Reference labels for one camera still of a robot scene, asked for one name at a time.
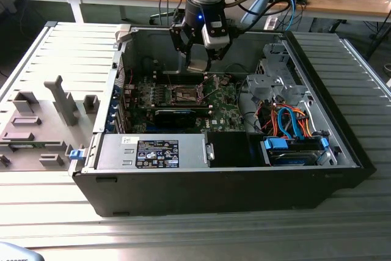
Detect RAM stick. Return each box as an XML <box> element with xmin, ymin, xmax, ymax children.
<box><xmin>8</xmin><ymin>142</ymin><xmax>45</xmax><ymax>149</ymax></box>

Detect CPU socket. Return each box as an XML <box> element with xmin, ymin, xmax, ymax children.
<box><xmin>169</xmin><ymin>83</ymin><xmax>205</xmax><ymax>106</ymax></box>

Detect pale grey device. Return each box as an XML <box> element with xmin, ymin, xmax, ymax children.
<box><xmin>0</xmin><ymin>241</ymin><xmax>42</xmax><ymax>261</ymax></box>

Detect grey parts rack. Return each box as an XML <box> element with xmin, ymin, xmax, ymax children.
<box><xmin>0</xmin><ymin>74</ymin><xmax>101</xmax><ymax>172</ymax></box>

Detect silver CPU green edge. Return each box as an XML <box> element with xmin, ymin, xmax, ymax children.
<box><xmin>186</xmin><ymin>58</ymin><xmax>208</xmax><ymax>73</ymax></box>

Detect beige case latch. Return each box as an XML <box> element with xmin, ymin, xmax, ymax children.
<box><xmin>114</xmin><ymin>24</ymin><xmax>133</xmax><ymax>43</ymax></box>

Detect black graphics card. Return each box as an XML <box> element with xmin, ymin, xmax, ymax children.
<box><xmin>153</xmin><ymin>108</ymin><xmax>197</xmax><ymax>130</ymax></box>

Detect thin black cable loop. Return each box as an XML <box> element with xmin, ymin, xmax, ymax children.
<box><xmin>225</xmin><ymin>62</ymin><xmax>246</xmax><ymax>77</ymax></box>

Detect green motherboard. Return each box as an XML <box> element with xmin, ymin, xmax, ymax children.
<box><xmin>121</xmin><ymin>73</ymin><xmax>247</xmax><ymax>136</ymax></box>

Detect blue disk carrier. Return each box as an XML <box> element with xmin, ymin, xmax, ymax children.
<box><xmin>68</xmin><ymin>149</ymin><xmax>86</xmax><ymax>161</ymax></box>

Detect perforated metal drive cage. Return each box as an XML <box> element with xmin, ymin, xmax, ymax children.
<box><xmin>255</xmin><ymin>42</ymin><xmax>296</xmax><ymax>76</ymax></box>

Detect small white device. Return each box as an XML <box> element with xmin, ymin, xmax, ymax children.
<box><xmin>264</xmin><ymin>15</ymin><xmax>279</xmax><ymax>31</ymax></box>

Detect grey power supply unit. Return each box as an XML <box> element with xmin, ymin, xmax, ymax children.
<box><xmin>93</xmin><ymin>133</ymin><xmax>212</xmax><ymax>171</ymax></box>

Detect orange SATA wire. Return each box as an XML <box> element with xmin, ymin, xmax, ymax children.
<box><xmin>261</xmin><ymin>105</ymin><xmax>315</xmax><ymax>137</ymax></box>

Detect hard disk in blue carrier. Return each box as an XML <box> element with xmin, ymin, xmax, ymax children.
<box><xmin>260</xmin><ymin>136</ymin><xmax>331</xmax><ymax>167</ymax></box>

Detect black PC case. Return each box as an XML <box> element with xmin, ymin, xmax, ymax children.
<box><xmin>70</xmin><ymin>24</ymin><xmax>377</xmax><ymax>218</ymax></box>

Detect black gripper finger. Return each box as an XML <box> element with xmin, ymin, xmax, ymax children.
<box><xmin>169</xmin><ymin>24</ymin><xmax>197</xmax><ymax>67</ymax></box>
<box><xmin>206</xmin><ymin>27</ymin><xmax>237</xmax><ymax>71</ymax></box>

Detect blue SATA wire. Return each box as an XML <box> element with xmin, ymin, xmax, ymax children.
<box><xmin>276</xmin><ymin>104</ymin><xmax>302</xmax><ymax>140</ymax></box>

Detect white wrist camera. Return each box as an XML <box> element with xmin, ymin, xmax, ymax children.
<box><xmin>201</xmin><ymin>21</ymin><xmax>230</xmax><ymax>50</ymax></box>

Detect black plastic shroud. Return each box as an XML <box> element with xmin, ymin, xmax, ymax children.
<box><xmin>206</xmin><ymin>131</ymin><xmax>250</xmax><ymax>167</ymax></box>

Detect RAM slot white clips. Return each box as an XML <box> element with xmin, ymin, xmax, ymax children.
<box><xmin>153</xmin><ymin>76</ymin><xmax>209</xmax><ymax>82</ymax></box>
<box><xmin>153</xmin><ymin>72</ymin><xmax>209</xmax><ymax>77</ymax></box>

